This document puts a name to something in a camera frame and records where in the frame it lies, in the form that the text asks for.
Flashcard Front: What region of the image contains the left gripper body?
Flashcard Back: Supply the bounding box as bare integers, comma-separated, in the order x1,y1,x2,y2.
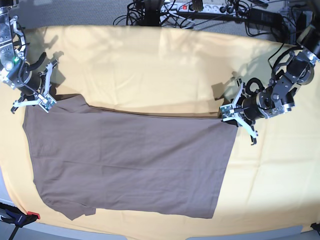
242,91,272,121

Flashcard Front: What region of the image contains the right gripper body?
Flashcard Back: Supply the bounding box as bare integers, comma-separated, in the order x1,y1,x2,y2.
18,68,48,98

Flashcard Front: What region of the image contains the brown T-shirt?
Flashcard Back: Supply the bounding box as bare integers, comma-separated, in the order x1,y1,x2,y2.
23,95,237,220

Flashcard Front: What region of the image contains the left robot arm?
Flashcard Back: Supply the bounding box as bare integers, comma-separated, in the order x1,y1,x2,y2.
220,18,320,145

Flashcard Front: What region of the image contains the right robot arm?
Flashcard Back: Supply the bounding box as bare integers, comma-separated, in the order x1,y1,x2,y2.
0,0,58,114

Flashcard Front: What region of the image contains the yellow tablecloth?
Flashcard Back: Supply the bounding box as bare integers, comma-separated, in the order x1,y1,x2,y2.
0,26,320,240

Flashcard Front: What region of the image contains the black power adapter brick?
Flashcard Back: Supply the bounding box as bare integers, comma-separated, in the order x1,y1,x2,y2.
247,8,283,28

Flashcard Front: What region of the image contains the white power strip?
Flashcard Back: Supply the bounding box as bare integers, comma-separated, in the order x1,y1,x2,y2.
160,2,236,17

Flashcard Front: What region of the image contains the black clamp at right corner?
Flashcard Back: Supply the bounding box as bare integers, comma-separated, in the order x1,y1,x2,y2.
310,222,320,233

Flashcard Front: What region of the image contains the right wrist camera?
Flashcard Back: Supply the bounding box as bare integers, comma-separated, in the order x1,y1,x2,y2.
39,94,57,113

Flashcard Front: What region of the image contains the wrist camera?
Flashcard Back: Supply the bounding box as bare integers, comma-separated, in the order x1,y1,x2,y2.
220,104,235,122
39,94,57,113

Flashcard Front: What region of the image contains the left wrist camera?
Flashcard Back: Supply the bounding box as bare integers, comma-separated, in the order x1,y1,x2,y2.
220,104,235,122

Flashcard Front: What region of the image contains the black stand post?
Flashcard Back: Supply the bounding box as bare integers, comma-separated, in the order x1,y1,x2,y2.
141,0,163,27

